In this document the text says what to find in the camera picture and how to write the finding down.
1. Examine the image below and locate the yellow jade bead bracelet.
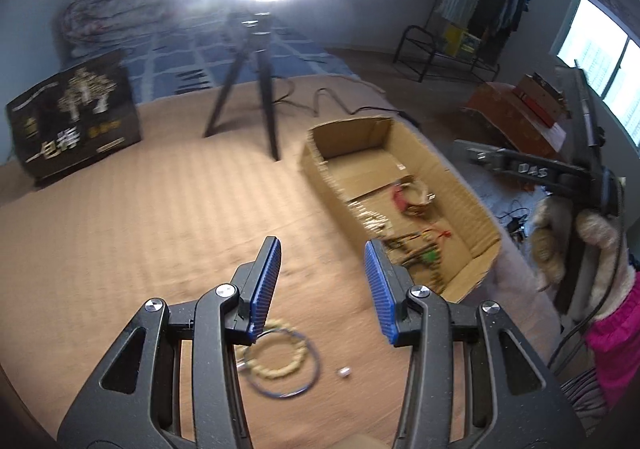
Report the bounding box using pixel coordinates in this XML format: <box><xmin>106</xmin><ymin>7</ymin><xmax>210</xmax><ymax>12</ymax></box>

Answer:
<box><xmin>234</xmin><ymin>318</ymin><xmax>312</xmax><ymax>381</ymax></box>

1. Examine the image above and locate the red cord jade pendant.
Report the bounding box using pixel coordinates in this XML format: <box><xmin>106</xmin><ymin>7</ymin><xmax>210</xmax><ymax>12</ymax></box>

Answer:
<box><xmin>399</xmin><ymin>227</ymin><xmax>452</xmax><ymax>267</ymax></box>

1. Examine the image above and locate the brown wooden bead mala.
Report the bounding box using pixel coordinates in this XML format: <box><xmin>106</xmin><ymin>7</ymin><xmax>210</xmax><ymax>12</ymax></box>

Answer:
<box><xmin>378</xmin><ymin>225</ymin><xmax>445</xmax><ymax>291</ymax></box>

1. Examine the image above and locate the red leather strap watch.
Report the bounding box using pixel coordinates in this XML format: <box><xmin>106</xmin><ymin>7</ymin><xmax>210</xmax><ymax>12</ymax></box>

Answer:
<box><xmin>390</xmin><ymin>176</ymin><xmax>436</xmax><ymax>218</ymax></box>

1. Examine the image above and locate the dark metal bangle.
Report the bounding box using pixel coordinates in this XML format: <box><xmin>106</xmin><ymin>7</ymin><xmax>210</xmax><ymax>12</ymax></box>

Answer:
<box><xmin>240</xmin><ymin>326</ymin><xmax>322</xmax><ymax>399</ymax></box>

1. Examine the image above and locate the right gloved hand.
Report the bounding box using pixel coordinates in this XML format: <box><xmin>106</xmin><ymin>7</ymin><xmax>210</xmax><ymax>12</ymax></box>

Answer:
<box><xmin>529</xmin><ymin>197</ymin><xmax>636</xmax><ymax>321</ymax></box>

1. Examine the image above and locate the cardboard box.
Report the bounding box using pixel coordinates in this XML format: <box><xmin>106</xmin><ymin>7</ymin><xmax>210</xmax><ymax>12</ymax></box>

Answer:
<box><xmin>300</xmin><ymin>117</ymin><xmax>501</xmax><ymax>303</ymax></box>

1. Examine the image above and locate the black metal rack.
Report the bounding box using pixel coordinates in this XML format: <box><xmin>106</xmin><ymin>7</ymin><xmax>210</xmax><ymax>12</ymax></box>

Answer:
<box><xmin>392</xmin><ymin>24</ymin><xmax>501</xmax><ymax>84</ymax></box>

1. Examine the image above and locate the black gift box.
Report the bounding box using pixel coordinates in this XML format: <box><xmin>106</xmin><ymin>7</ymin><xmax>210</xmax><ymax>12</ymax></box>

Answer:
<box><xmin>6</xmin><ymin>50</ymin><xmax>142</xmax><ymax>185</ymax></box>

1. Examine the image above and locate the blue checked bedsheet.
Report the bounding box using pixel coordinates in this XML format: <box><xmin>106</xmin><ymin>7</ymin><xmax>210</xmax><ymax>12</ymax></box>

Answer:
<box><xmin>119</xmin><ymin>14</ymin><xmax>362</xmax><ymax>106</ymax></box>

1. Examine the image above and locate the black tripod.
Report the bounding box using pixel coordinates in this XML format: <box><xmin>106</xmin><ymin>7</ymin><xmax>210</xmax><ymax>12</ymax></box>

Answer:
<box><xmin>202</xmin><ymin>10</ymin><xmax>281</xmax><ymax>161</ymax></box>

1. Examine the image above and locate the patterned pillow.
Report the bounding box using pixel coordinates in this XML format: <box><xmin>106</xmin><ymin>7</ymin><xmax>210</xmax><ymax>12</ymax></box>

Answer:
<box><xmin>60</xmin><ymin>0</ymin><xmax>198</xmax><ymax>58</ymax></box>

